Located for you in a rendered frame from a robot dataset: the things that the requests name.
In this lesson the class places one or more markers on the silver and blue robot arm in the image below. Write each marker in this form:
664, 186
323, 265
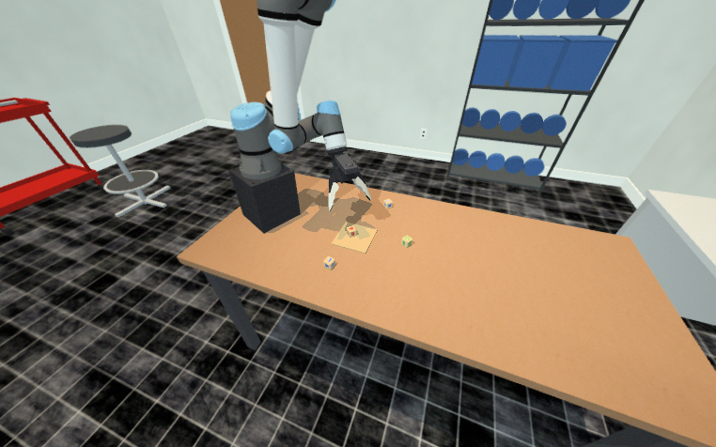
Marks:
260, 132

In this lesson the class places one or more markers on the tan flat mat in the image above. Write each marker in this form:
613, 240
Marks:
360, 242

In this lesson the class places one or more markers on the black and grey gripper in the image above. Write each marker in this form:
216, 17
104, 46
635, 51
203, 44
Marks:
337, 175

